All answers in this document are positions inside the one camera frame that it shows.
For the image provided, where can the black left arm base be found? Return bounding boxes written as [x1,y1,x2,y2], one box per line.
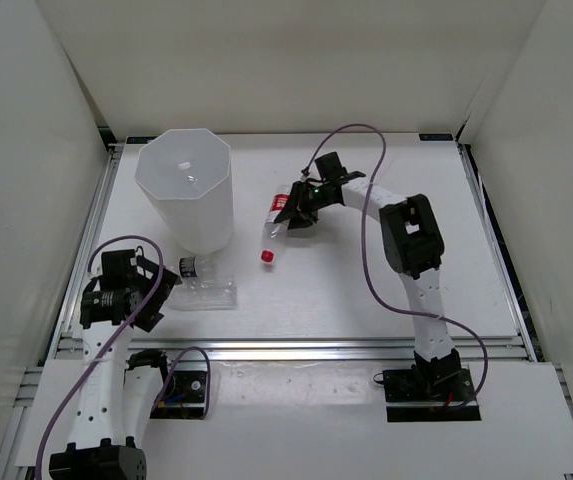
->
[150,370,211,420]

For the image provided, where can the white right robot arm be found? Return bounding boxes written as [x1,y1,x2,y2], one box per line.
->
[275,152,461,400]

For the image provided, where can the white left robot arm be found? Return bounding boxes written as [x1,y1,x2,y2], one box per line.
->
[48,247,177,479]

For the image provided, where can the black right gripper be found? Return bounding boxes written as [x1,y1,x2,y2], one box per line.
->
[275,180,332,231]

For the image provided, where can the clear bottle white cap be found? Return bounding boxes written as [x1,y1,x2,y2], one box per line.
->
[165,277,237,311]

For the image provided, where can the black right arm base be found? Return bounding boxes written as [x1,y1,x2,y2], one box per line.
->
[373,368,481,423]

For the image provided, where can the blue label clear bottle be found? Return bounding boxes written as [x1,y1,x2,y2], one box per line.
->
[177,161,199,190]

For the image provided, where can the white octagonal plastic bin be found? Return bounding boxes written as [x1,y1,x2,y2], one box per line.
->
[135,128,234,254]

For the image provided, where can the red label red cap bottle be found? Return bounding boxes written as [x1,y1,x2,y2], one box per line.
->
[260,185,291,268]

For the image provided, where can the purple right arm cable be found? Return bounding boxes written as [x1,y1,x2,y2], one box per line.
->
[300,123,490,409]

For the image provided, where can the aluminium frame rail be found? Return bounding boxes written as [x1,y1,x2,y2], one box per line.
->
[47,333,537,362]

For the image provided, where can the black label black cap bottle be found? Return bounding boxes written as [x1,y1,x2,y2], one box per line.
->
[177,255,217,281]

